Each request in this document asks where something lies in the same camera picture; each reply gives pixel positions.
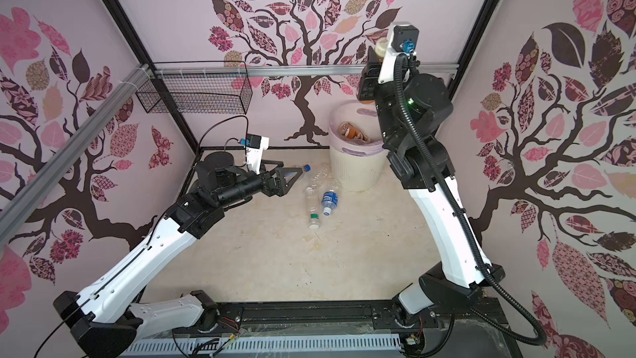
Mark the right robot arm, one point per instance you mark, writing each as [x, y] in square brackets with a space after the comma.
[456, 282]

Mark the blue-label clear water bottle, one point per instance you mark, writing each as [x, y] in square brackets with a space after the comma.
[330, 201]

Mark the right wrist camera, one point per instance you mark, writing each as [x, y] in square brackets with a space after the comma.
[402, 38]

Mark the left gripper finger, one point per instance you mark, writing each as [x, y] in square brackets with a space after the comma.
[284, 181]
[280, 165]

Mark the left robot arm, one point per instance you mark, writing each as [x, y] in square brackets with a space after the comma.
[105, 320]

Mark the black wire basket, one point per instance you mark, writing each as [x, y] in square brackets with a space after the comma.
[197, 87]

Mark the white slotted cable duct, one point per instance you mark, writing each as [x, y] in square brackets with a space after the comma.
[267, 346]

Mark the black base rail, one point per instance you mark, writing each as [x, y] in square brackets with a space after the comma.
[432, 332]

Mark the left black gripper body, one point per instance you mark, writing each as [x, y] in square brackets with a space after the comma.
[246, 184]

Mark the white bin with purple liner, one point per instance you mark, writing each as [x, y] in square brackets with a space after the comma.
[357, 167]

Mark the back aluminium rail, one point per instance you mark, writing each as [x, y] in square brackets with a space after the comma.
[260, 71]

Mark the green-label clear white-cap bottle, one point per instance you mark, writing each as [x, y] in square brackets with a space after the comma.
[312, 208]

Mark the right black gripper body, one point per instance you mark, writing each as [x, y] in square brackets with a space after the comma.
[366, 87]

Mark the aluminium rail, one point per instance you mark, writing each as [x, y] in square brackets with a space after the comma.
[16, 213]
[260, 71]

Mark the left aluminium rail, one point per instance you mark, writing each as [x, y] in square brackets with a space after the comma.
[16, 213]

